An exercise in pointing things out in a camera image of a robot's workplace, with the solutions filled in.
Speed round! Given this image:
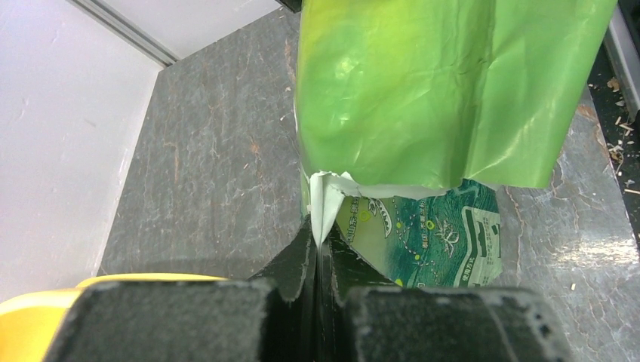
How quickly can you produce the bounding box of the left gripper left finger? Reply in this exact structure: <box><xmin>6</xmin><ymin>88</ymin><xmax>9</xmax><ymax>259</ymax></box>
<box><xmin>45</xmin><ymin>219</ymin><xmax>316</xmax><ymax>361</ymax></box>

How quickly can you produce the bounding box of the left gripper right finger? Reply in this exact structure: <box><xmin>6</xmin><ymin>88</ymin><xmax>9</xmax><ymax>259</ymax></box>
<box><xmin>319</xmin><ymin>238</ymin><xmax>572</xmax><ymax>361</ymax></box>

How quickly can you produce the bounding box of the green litter bag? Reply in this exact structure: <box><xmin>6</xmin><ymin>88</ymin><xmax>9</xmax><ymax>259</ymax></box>
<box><xmin>288</xmin><ymin>1</ymin><xmax>617</xmax><ymax>287</ymax></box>

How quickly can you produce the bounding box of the yellow litter box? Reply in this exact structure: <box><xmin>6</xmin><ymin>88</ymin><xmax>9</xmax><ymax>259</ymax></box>
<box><xmin>1</xmin><ymin>273</ymin><xmax>223</xmax><ymax>361</ymax></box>

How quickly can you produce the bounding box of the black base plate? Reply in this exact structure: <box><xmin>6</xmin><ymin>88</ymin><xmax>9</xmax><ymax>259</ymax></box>
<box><xmin>587</xmin><ymin>0</ymin><xmax>640</xmax><ymax>236</ymax></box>

